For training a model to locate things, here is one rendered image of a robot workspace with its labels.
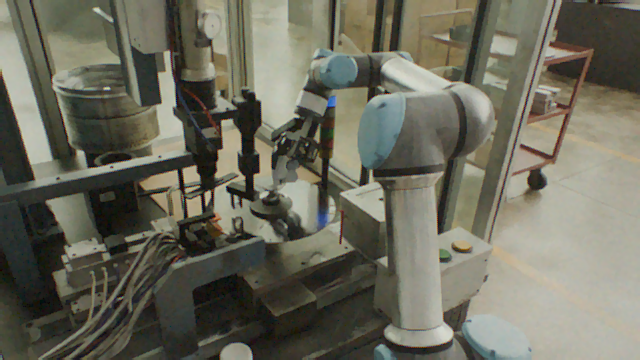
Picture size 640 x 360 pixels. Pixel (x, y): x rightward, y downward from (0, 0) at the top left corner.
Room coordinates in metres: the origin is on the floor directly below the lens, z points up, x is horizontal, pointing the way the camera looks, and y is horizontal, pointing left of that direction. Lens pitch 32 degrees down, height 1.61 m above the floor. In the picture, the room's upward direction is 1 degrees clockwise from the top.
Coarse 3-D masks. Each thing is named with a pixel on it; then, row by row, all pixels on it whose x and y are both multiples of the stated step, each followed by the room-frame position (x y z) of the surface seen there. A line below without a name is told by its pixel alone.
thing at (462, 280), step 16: (448, 240) 1.05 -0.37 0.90; (480, 240) 1.05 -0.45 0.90; (464, 256) 0.98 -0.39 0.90; (480, 256) 1.00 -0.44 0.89; (384, 272) 0.94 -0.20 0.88; (448, 272) 0.94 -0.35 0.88; (464, 272) 0.97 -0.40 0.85; (480, 272) 1.01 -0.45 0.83; (384, 288) 0.93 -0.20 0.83; (448, 288) 0.95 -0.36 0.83; (464, 288) 0.98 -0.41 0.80; (480, 288) 1.02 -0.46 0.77; (384, 304) 0.93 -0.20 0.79; (448, 304) 0.96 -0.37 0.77
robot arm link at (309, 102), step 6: (300, 96) 1.21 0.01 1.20; (306, 96) 1.20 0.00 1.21; (312, 96) 1.20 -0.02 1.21; (300, 102) 1.20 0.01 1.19; (306, 102) 1.19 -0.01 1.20; (312, 102) 1.19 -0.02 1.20; (318, 102) 1.19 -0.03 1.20; (324, 102) 1.20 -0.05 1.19; (306, 108) 1.19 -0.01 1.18; (312, 108) 1.19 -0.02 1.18; (318, 108) 1.19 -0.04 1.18; (324, 108) 1.21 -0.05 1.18; (318, 114) 1.20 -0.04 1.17
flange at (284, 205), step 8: (264, 200) 1.09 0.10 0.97; (272, 200) 1.09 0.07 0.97; (280, 200) 1.11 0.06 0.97; (288, 200) 1.12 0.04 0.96; (256, 208) 1.08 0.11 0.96; (264, 208) 1.08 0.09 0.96; (272, 208) 1.08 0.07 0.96; (280, 208) 1.08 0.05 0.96; (288, 208) 1.08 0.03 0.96; (264, 216) 1.06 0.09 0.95; (272, 216) 1.06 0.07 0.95; (280, 216) 1.06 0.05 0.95
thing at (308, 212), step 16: (224, 192) 1.17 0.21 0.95; (288, 192) 1.18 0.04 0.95; (304, 192) 1.18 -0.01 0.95; (320, 192) 1.19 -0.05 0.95; (208, 208) 1.09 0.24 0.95; (224, 208) 1.09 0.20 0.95; (240, 208) 1.09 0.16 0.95; (304, 208) 1.10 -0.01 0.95; (320, 208) 1.10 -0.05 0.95; (224, 224) 1.02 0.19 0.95; (240, 224) 1.02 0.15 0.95; (256, 224) 1.02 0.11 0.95; (272, 224) 1.02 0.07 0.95; (288, 224) 1.02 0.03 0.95; (304, 224) 1.02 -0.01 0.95; (320, 224) 1.03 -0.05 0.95; (272, 240) 0.95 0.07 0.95
